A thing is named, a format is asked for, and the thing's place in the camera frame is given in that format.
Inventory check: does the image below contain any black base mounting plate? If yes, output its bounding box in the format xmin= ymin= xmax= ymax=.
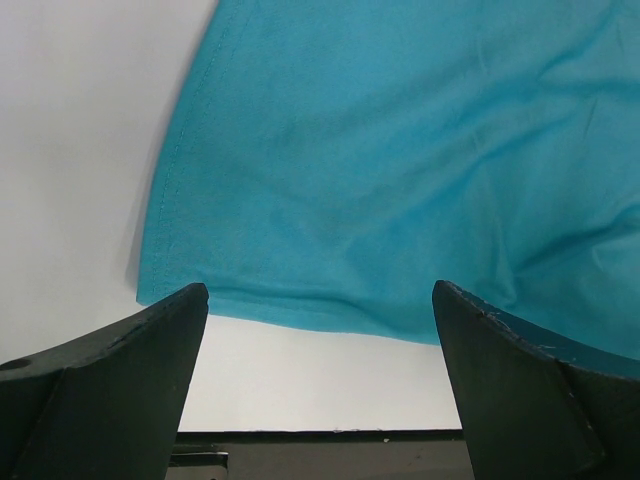
xmin=166 ymin=430 xmax=474 ymax=480

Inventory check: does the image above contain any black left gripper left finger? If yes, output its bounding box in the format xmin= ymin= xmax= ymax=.
xmin=1 ymin=283 xmax=208 ymax=479

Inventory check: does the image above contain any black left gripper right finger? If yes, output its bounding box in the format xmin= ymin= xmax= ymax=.
xmin=432 ymin=280 xmax=639 ymax=479

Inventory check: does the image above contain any teal t shirt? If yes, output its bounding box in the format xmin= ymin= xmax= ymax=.
xmin=137 ymin=1 xmax=639 ymax=358

